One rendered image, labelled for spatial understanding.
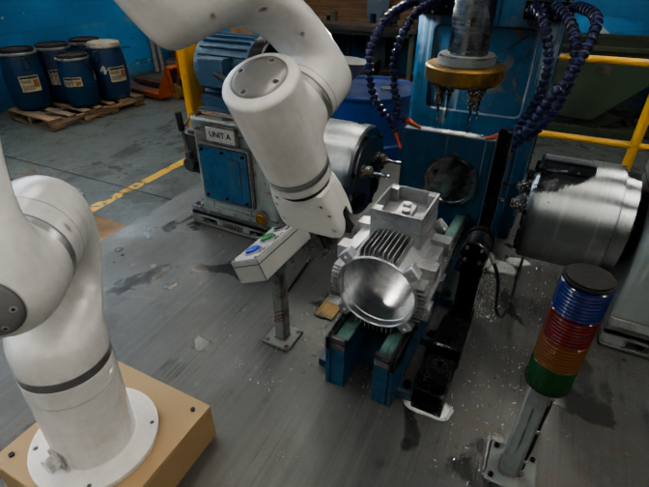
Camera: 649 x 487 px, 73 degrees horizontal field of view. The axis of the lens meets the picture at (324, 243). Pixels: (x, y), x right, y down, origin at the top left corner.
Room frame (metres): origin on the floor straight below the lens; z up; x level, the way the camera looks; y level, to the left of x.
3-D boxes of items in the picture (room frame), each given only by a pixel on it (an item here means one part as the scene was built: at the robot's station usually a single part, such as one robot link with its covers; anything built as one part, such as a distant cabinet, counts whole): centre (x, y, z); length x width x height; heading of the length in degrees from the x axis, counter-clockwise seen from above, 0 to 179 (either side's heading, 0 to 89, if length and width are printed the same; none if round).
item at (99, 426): (0.43, 0.36, 0.98); 0.19 x 0.19 x 0.18
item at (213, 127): (1.32, 0.22, 0.99); 0.35 x 0.31 x 0.37; 62
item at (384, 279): (0.73, -0.14, 1.01); 0.20 x 0.19 x 0.19; 153
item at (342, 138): (1.21, 0.01, 1.04); 0.37 x 0.25 x 0.25; 62
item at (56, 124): (5.22, 2.87, 0.37); 1.20 x 0.80 x 0.74; 149
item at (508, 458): (0.43, -0.32, 1.01); 0.08 x 0.08 x 0.42; 62
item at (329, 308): (0.89, -0.04, 0.80); 0.21 x 0.05 x 0.01; 152
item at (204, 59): (1.31, 0.27, 1.16); 0.33 x 0.26 x 0.42; 62
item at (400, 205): (0.76, -0.16, 1.11); 0.12 x 0.11 x 0.07; 153
